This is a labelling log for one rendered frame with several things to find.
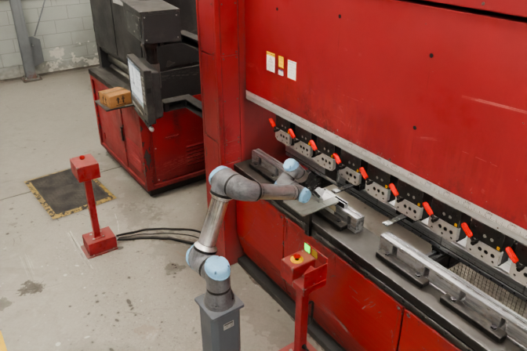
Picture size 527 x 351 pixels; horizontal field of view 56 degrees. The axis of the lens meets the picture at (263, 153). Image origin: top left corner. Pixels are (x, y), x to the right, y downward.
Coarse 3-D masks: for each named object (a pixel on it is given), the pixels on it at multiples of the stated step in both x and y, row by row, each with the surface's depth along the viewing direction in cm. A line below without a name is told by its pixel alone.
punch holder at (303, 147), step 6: (300, 132) 293; (306, 132) 289; (300, 138) 294; (306, 138) 290; (312, 138) 286; (294, 144) 301; (300, 144) 295; (306, 144) 291; (300, 150) 297; (306, 150) 292; (312, 150) 290; (306, 156) 293; (312, 156) 292
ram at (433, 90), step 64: (256, 0) 297; (320, 0) 250; (384, 0) 216; (256, 64) 314; (320, 64) 263; (384, 64) 225; (448, 64) 198; (512, 64) 176; (384, 128) 235; (448, 128) 205; (512, 128) 182; (512, 192) 188
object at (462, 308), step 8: (448, 296) 226; (448, 304) 223; (456, 304) 222; (464, 304) 222; (456, 312) 220; (464, 312) 218; (472, 312) 218; (472, 320) 214; (480, 320) 213; (488, 320) 213; (480, 328) 212; (488, 328) 209; (496, 336) 205; (504, 336) 206
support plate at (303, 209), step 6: (312, 198) 285; (330, 198) 285; (288, 204) 279; (294, 204) 279; (300, 204) 279; (306, 204) 279; (312, 204) 279; (318, 204) 279; (324, 204) 279; (330, 204) 279; (294, 210) 275; (300, 210) 274; (306, 210) 274; (312, 210) 274; (318, 210) 275
